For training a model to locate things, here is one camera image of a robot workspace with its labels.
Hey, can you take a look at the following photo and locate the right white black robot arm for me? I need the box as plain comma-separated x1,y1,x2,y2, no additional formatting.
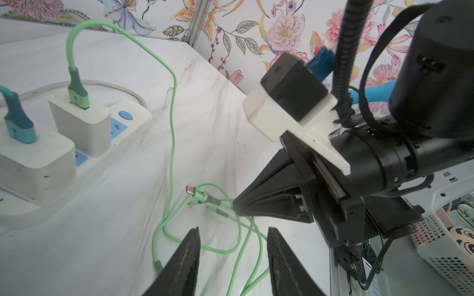
233,1,474,248

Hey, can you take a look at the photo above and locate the white charger green cable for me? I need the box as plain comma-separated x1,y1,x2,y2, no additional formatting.
47,19,271,296

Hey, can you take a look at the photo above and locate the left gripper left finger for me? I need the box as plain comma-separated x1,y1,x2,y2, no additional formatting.
143,228,201,296

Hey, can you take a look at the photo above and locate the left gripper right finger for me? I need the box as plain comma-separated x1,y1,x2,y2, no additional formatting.
267,227,325,296

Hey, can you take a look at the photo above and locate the white charger teal cable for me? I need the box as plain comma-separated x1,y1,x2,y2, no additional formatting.
0,86,77,206

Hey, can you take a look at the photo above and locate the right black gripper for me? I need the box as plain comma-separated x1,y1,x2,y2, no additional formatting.
233,132,424,248

